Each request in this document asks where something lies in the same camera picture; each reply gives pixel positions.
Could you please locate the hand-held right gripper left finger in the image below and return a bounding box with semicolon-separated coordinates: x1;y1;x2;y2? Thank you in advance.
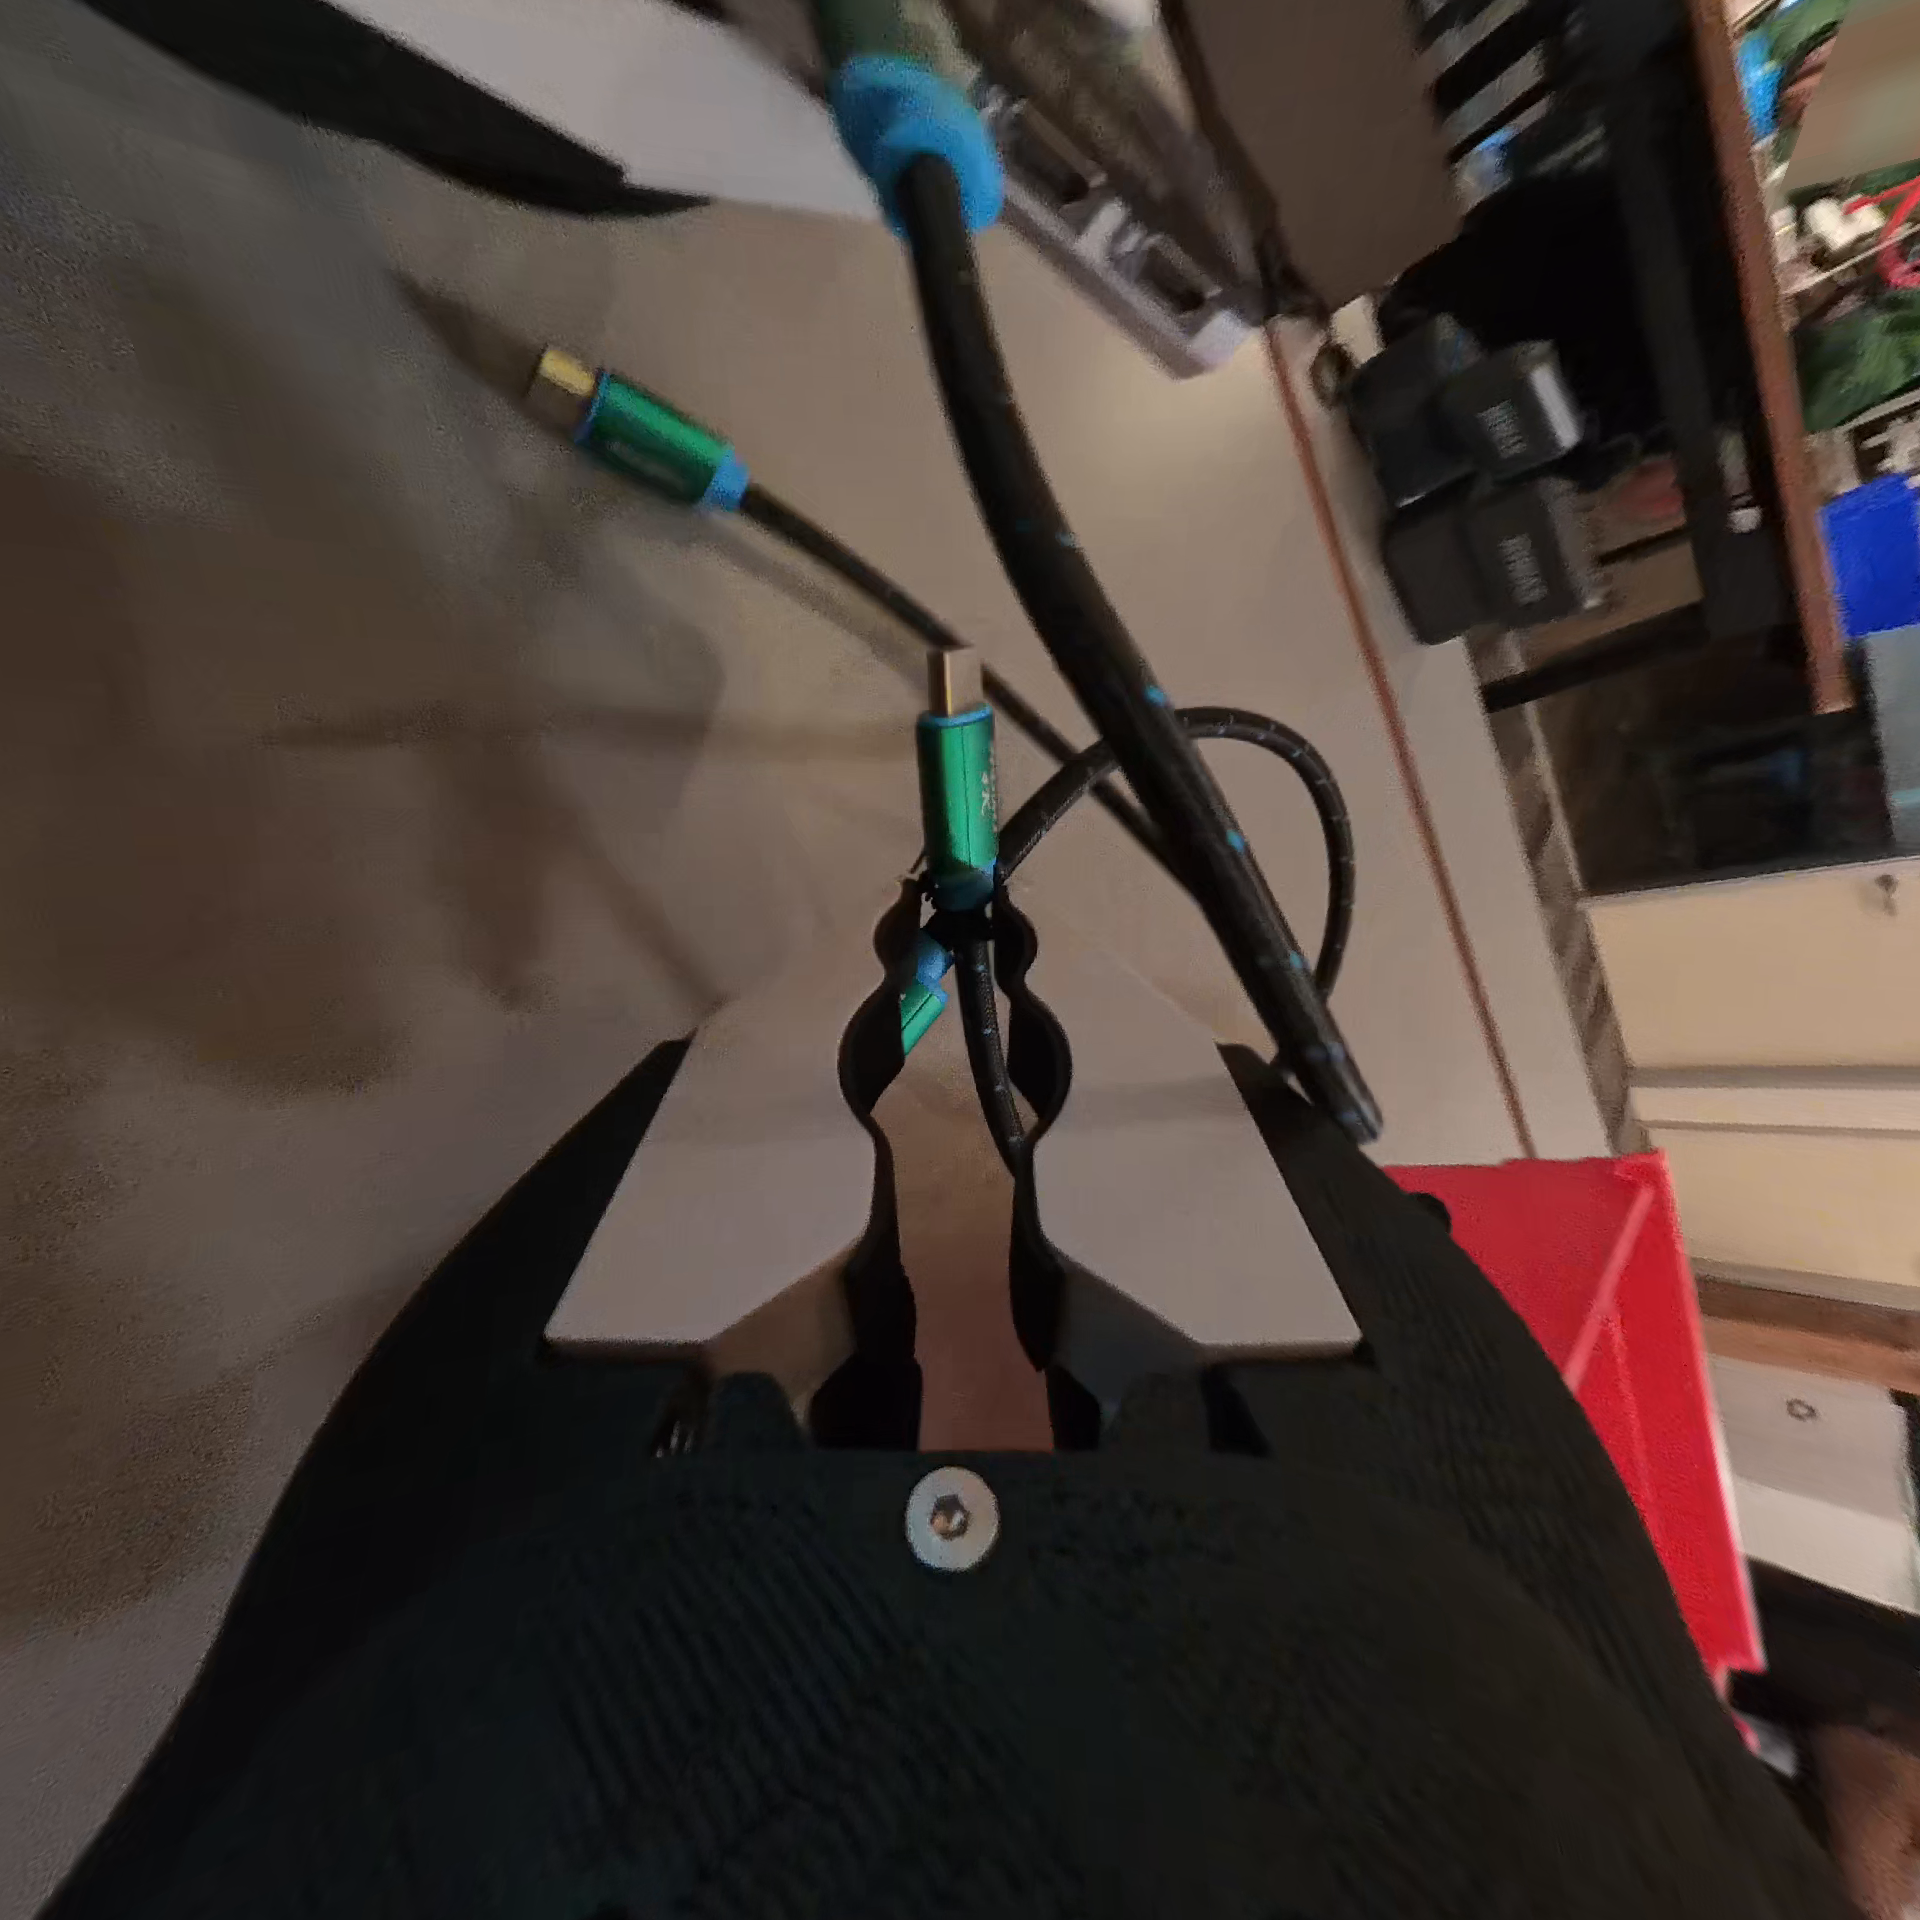
541;881;926;1403

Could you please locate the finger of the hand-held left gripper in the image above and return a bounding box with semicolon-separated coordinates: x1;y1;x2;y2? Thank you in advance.
1169;0;1469;315
87;0;888;227

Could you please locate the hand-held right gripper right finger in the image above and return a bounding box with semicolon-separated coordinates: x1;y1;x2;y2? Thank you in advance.
999;883;1371;1421

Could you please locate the black grey hdmi switch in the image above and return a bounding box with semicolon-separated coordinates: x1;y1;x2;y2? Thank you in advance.
973;0;1267;377

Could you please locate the thick braided hdmi cable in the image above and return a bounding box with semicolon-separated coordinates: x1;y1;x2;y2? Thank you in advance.
524;0;1385;1147

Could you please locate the red plastic bin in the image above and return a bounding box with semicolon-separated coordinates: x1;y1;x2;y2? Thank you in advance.
1385;1150;1772;1672

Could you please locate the thin braided hdmi cable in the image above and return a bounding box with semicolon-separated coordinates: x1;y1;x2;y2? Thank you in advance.
896;646;1359;1186

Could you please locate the wood edged desk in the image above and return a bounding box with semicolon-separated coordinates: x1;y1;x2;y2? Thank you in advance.
1477;0;1854;714

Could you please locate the white low cabinet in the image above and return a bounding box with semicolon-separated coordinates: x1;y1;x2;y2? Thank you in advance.
1572;852;1920;1609

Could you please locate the wooden beam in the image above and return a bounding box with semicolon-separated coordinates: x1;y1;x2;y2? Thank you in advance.
1696;1265;1920;1395

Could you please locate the blue plastic bin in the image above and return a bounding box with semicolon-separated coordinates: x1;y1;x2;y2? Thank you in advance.
1825;471;1920;640

